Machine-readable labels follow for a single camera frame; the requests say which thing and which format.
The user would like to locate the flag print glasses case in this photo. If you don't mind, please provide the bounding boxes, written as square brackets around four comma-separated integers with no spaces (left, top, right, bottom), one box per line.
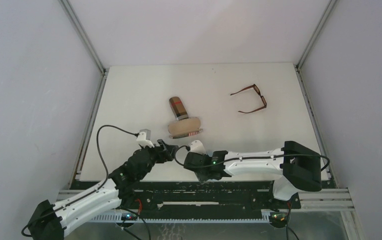
[167,117,203,139]

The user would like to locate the brown striped glasses case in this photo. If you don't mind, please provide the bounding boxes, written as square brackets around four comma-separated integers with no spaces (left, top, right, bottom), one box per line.
[168,96,189,121]

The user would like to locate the brown tortoise sunglasses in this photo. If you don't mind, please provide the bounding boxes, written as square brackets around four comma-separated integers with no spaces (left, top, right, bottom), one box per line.
[229,84,268,115]

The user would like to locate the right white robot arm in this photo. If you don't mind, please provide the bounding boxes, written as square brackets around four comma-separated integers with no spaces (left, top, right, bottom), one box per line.
[182,140,323,201]

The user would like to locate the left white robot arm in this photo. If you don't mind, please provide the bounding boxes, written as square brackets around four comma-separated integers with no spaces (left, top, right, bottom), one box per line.
[22,139,179,240]

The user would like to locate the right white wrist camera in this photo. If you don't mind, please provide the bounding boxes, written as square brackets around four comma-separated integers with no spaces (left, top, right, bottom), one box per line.
[188,140,207,155]

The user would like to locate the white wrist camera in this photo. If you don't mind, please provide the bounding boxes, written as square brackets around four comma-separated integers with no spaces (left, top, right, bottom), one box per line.
[136,129,155,149]
[188,140,207,155]

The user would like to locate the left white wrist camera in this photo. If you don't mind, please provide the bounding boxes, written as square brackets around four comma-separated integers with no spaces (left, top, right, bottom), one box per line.
[136,129,155,149]

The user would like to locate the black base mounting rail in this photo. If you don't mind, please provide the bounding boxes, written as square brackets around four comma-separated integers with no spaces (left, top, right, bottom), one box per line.
[70,178,303,222]

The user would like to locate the left black camera cable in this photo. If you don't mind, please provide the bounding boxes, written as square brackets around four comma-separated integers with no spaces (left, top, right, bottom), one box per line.
[20,124,140,238]

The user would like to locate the left aluminium frame post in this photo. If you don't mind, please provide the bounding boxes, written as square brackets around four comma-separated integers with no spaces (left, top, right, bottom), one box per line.
[59,0,107,189]

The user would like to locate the aluminium frame post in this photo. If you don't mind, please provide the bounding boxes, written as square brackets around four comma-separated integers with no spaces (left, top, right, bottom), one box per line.
[295,0,339,181]
[59,0,107,189]

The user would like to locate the right aluminium frame post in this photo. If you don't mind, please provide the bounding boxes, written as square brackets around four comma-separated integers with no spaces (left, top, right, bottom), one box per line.
[295,0,339,181]

